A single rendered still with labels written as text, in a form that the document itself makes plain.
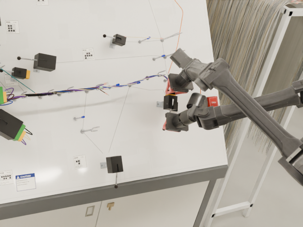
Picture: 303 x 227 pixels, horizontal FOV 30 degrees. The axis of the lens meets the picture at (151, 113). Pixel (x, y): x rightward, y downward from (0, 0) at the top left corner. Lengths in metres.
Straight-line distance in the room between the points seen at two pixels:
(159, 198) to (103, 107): 0.51
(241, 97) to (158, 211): 1.04
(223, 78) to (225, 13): 1.54
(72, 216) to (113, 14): 0.83
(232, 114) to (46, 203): 0.76
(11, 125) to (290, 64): 1.83
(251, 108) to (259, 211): 2.24
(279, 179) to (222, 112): 2.13
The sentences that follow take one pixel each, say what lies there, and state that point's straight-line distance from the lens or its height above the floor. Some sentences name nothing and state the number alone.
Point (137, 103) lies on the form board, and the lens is 2.31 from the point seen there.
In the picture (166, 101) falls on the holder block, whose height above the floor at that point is 1.15.
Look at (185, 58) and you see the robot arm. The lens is 2.15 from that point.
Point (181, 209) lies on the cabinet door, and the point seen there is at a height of 0.61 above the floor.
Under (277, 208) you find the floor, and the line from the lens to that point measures 3.92.
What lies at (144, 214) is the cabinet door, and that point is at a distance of 2.52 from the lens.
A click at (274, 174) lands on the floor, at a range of 4.23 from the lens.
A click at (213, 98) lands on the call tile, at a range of 2.48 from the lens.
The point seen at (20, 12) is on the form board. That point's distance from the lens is 2.18.
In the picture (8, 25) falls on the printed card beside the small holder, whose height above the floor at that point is 1.36.
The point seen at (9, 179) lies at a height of 0.93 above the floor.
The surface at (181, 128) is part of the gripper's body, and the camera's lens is 2.25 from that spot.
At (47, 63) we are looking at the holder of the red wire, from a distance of 2.05.
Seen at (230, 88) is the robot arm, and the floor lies 1.55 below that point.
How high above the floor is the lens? 2.27
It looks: 31 degrees down
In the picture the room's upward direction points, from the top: 15 degrees clockwise
